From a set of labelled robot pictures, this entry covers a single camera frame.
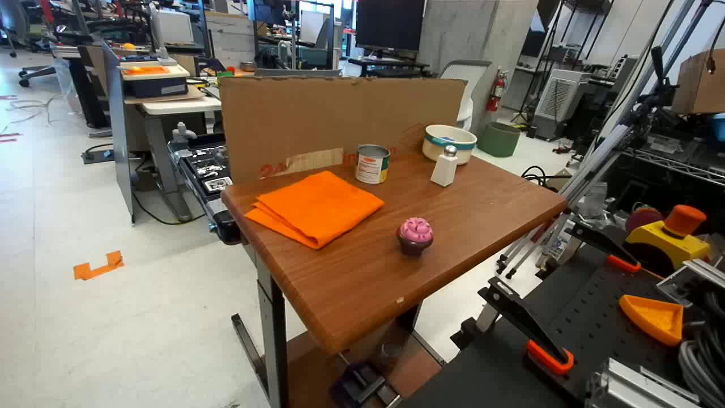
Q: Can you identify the purple pink cupcake toy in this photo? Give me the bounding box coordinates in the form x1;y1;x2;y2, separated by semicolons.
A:
397;214;438;256

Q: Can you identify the folded orange cloth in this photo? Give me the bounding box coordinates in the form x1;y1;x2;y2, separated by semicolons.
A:
242;167;387;251

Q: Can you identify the white salt shaker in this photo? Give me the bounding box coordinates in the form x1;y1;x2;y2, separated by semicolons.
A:
428;142;459;191

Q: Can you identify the brown cardboard panel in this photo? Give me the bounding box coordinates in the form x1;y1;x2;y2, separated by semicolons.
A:
217;74;468;188

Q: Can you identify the white bowl teal rim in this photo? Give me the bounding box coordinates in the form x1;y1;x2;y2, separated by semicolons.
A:
418;121;480;167

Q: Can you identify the green plastic bin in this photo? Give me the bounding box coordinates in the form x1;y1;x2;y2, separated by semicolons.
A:
476;120;524;159

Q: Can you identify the red fire extinguisher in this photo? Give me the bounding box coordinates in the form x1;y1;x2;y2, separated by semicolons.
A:
483;67;510;115

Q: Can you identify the black computer monitor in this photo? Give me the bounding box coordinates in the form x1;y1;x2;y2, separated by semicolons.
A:
353;0;425;55

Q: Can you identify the white office desk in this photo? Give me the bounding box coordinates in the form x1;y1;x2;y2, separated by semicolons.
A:
122;87;227;221

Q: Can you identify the black perforated base board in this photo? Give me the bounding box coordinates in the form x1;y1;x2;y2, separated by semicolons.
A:
398;244;725;408

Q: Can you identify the yellow emergency stop box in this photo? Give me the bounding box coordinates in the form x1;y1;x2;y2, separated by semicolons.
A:
622;201;714;272

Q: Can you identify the orange wedge block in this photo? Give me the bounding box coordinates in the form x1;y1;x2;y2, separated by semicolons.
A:
616;293;686;349

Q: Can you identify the cardboard box on shelf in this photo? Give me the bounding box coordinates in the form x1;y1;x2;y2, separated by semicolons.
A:
670;47;725;118

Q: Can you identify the black clamp orange handle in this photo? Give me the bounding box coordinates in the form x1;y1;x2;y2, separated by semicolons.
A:
476;274;578;381
567;214;646;277

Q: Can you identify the aluminium rail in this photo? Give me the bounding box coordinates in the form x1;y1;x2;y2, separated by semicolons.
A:
587;356;705;408

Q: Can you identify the grey cable bundle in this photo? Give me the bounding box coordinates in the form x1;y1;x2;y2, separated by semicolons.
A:
674;290;725;408

